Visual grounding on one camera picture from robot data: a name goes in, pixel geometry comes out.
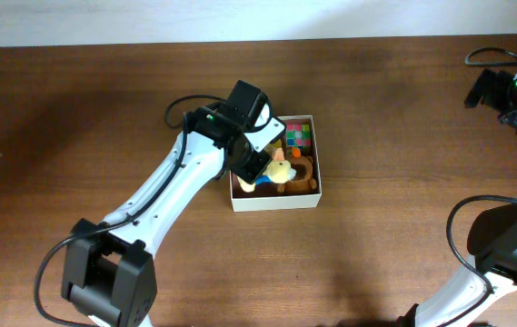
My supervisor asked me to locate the white cardboard box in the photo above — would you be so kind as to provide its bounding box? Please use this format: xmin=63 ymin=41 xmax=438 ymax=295
xmin=230 ymin=115 xmax=323 ymax=212

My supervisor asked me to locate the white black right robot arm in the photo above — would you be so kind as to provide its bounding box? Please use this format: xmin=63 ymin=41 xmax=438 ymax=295
xmin=396 ymin=54 xmax=517 ymax=327

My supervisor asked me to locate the multicolour puzzle cube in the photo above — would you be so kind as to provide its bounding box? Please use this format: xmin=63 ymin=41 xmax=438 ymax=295
xmin=285 ymin=124 xmax=312 ymax=150

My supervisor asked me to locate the yellow wooden rattle drum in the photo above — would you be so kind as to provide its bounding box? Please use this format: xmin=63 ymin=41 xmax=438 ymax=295
xmin=266 ymin=139 xmax=283 ymax=151

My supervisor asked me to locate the yellow plush duck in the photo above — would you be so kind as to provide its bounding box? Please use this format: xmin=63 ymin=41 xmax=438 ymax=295
xmin=237 ymin=148 xmax=296 ymax=193

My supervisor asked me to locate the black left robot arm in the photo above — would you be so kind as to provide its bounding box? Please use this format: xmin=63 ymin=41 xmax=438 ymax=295
xmin=61 ymin=81 xmax=285 ymax=326

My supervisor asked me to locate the brown plush capybara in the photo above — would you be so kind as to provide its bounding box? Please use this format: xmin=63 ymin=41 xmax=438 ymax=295
xmin=277 ymin=147 xmax=318 ymax=195

